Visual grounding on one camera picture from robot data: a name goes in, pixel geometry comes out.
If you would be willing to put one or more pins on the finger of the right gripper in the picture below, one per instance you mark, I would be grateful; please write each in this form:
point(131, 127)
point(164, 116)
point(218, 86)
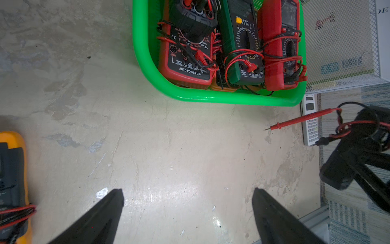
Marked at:
point(358, 160)

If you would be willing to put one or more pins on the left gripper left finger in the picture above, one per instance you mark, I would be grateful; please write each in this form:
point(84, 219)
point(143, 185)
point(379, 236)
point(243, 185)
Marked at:
point(98, 225)

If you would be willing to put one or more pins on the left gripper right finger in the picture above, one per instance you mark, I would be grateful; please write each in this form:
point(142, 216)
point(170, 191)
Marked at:
point(276, 225)

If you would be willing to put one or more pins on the small black multimeter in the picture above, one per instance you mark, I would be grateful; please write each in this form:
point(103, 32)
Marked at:
point(369, 130)

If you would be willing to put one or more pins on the small red multimeter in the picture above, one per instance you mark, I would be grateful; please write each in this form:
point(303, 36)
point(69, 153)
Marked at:
point(279, 23)

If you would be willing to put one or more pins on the large red multimeter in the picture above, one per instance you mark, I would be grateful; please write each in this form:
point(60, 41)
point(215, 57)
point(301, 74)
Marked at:
point(181, 61)

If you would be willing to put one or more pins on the black multimeter with leads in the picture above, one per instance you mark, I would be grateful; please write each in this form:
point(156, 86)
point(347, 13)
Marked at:
point(195, 19)

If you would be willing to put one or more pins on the orange multimeter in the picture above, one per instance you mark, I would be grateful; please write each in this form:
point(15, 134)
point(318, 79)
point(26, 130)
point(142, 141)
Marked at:
point(218, 81)

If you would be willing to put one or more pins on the yellow multimeter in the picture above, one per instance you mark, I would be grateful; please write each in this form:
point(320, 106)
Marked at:
point(16, 209)

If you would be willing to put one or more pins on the green plastic basket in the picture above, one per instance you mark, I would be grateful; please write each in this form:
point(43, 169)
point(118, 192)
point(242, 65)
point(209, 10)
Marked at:
point(146, 14)

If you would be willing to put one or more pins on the white calculator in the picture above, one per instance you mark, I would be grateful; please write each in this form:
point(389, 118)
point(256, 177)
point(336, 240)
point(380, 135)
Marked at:
point(309, 127)

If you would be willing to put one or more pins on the white box in holder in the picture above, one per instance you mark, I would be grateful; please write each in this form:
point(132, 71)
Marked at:
point(383, 31)

